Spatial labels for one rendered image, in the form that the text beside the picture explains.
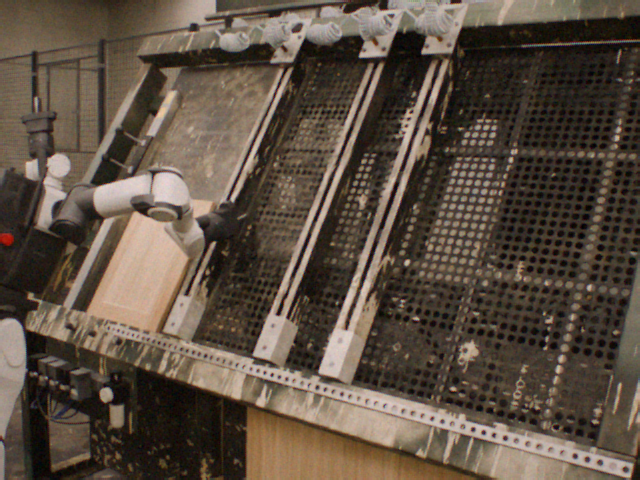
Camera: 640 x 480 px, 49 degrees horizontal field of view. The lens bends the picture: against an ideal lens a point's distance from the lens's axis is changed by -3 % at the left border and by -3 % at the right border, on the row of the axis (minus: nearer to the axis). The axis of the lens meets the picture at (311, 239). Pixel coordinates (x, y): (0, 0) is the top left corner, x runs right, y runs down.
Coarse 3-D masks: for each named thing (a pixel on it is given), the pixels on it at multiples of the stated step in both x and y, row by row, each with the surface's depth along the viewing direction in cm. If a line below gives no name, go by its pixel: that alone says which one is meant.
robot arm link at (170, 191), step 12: (156, 180) 185; (168, 180) 184; (180, 180) 186; (156, 192) 183; (168, 192) 183; (180, 192) 185; (156, 204) 181; (168, 204) 181; (180, 204) 184; (192, 204) 192; (180, 216) 185; (192, 216) 196; (180, 228) 197
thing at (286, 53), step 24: (288, 24) 253; (288, 48) 246; (288, 72) 245; (288, 96) 245; (264, 120) 241; (264, 144) 238; (240, 168) 235; (264, 168) 239; (240, 192) 231; (216, 264) 225; (192, 288) 220; (192, 312) 219; (192, 336) 220
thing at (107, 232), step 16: (176, 96) 281; (160, 128) 276; (144, 160) 272; (112, 224) 263; (96, 240) 262; (112, 240) 264; (96, 256) 259; (80, 272) 258; (96, 272) 259; (80, 288) 254; (64, 304) 254; (80, 304) 255
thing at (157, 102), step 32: (160, 96) 300; (480, 96) 211; (512, 96) 205; (576, 96) 194; (608, 96) 188; (256, 256) 228; (416, 256) 199; (608, 256) 170; (416, 288) 192; (608, 320) 161
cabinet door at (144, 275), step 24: (144, 216) 258; (144, 240) 252; (168, 240) 245; (120, 264) 252; (144, 264) 246; (168, 264) 239; (120, 288) 246; (144, 288) 240; (168, 288) 233; (96, 312) 246; (120, 312) 240; (144, 312) 234; (168, 312) 231
